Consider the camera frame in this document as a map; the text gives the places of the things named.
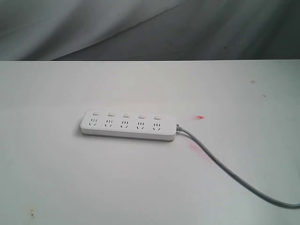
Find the white five-outlet power strip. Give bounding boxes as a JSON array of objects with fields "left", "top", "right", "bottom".
[{"left": 80, "top": 110, "right": 177, "bottom": 141}]

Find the grey power cable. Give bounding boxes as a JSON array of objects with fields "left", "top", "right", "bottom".
[{"left": 175, "top": 123, "right": 300, "bottom": 209}]

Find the grey backdrop cloth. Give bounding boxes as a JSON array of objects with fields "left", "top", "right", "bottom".
[{"left": 0, "top": 0, "right": 300, "bottom": 60}]

